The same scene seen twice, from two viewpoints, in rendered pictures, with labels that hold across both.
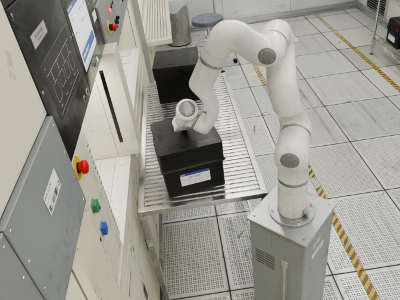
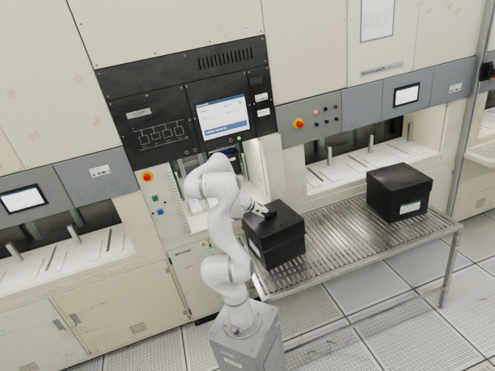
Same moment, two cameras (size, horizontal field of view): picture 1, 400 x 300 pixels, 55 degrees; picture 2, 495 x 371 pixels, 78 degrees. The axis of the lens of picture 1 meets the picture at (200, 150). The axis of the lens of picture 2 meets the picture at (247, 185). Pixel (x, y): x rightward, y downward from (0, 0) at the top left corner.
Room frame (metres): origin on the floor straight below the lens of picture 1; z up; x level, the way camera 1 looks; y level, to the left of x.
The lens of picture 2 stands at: (1.09, -1.36, 2.08)
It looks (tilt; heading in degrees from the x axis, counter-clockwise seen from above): 30 degrees down; 78
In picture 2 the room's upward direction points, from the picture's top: 11 degrees counter-clockwise
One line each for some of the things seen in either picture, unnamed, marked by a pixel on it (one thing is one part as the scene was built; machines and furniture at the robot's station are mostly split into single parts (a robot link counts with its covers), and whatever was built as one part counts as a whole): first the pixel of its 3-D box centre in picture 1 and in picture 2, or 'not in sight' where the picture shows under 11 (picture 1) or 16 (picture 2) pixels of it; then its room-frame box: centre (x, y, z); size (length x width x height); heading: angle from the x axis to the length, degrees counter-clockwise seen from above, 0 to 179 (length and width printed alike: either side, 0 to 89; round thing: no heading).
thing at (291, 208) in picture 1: (292, 194); (239, 309); (1.14, -0.35, 0.85); 0.19 x 0.19 x 0.18
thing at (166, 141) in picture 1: (185, 138); (271, 221); (1.48, 0.06, 0.98); 0.29 x 0.29 x 0.13; 9
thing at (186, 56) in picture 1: (178, 75); (396, 191); (2.36, 0.07, 0.89); 0.29 x 0.29 x 0.25; 86
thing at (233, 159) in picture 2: not in sight; (223, 157); (1.41, 0.96, 1.06); 0.24 x 0.20 x 0.32; 1
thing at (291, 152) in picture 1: (292, 159); (223, 278); (1.11, -0.34, 1.07); 0.19 x 0.12 x 0.24; 157
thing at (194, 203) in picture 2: not in sight; (203, 202); (1.14, 0.64, 0.89); 0.22 x 0.21 x 0.04; 90
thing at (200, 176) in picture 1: (188, 160); (274, 238); (1.48, 0.06, 0.85); 0.28 x 0.28 x 0.17; 9
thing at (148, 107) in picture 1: (199, 175); (341, 272); (1.92, 0.03, 0.38); 1.30 x 0.60 x 0.76; 0
